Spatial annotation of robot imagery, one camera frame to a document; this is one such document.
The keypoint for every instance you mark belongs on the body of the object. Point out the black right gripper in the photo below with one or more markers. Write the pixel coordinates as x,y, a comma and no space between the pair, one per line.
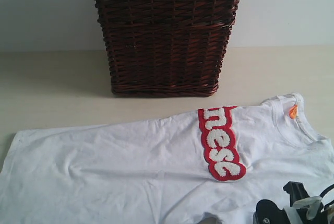
306,209

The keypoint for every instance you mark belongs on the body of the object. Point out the dark red wicker basket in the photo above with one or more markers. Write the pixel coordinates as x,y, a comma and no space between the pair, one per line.
165,48

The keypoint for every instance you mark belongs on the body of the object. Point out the white t-shirt red lettering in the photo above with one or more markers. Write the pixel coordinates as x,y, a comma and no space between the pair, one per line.
216,162

